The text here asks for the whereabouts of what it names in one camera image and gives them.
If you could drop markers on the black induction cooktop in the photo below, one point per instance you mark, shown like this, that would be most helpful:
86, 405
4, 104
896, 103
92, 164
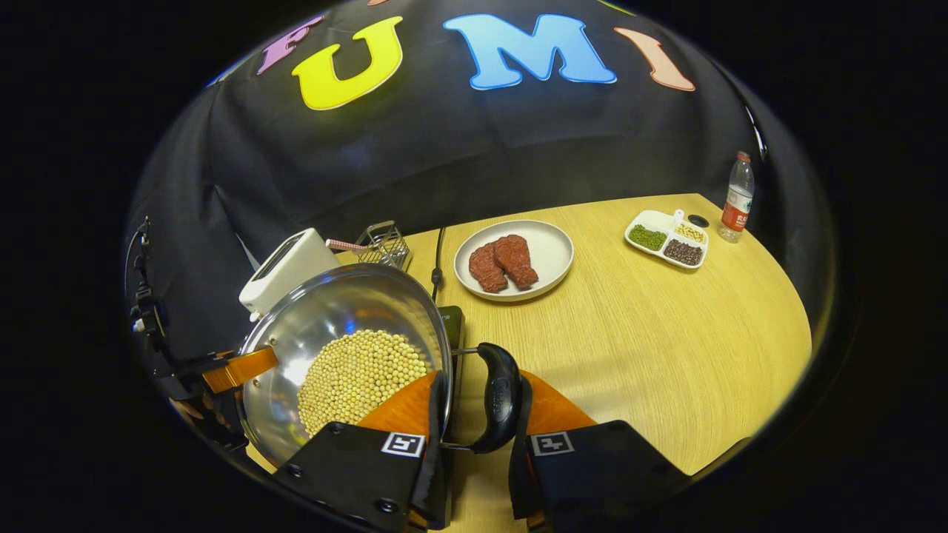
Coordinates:
453, 326

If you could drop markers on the white round plate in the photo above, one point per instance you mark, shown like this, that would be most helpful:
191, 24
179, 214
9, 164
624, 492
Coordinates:
552, 255

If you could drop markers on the black backdrop cloth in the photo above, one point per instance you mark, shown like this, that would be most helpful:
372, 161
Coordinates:
481, 148

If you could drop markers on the white toaster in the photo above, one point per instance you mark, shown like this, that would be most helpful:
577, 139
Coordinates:
292, 270

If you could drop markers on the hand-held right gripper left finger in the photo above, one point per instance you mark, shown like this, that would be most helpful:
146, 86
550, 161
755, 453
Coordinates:
355, 474

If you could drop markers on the clear water bottle red label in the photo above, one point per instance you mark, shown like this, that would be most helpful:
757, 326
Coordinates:
737, 207

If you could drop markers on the white divided dish of beans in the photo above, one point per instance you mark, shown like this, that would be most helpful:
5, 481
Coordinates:
666, 240

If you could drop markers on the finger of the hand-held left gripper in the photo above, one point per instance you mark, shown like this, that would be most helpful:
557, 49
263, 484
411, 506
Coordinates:
241, 369

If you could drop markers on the pink striped straw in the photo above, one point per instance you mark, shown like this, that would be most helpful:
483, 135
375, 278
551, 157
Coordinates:
344, 245

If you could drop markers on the pile of soybeans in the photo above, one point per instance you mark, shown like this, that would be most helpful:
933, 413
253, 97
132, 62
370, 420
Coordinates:
363, 377

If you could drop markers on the brown meat piece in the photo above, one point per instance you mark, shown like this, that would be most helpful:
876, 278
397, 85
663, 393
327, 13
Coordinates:
516, 260
487, 270

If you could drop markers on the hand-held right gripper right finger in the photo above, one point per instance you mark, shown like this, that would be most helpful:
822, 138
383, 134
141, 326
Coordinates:
592, 481

